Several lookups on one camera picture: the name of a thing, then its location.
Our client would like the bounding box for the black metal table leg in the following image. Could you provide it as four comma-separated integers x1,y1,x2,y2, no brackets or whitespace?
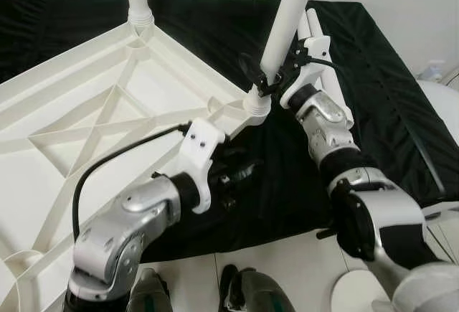
316,227,338,241

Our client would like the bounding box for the white wall socket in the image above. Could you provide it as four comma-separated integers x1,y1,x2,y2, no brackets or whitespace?
423,60,449,80

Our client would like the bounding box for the black tablecloth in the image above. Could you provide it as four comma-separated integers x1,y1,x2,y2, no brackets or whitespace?
0,0,459,263

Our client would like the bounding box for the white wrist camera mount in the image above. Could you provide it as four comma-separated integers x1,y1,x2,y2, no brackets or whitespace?
280,32,332,108
176,118,229,216

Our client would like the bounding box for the robot left leg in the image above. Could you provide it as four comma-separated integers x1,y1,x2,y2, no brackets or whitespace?
129,268,173,312

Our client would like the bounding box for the robot leg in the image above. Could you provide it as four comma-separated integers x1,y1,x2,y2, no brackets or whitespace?
219,265,295,312
129,268,173,312

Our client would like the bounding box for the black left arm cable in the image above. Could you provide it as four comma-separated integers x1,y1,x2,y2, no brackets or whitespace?
72,124,193,245

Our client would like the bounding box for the white round stool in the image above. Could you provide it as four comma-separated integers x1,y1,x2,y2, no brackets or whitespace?
330,269,392,312

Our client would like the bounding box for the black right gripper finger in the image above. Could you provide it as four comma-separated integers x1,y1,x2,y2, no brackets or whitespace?
239,52,265,90

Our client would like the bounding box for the robot right leg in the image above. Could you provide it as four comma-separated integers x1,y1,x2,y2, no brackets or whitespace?
219,265,295,312

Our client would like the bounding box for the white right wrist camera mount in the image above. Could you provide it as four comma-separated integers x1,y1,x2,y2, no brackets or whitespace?
280,32,332,108

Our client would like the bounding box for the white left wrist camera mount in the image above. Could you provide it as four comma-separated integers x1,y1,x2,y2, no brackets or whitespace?
176,118,229,216

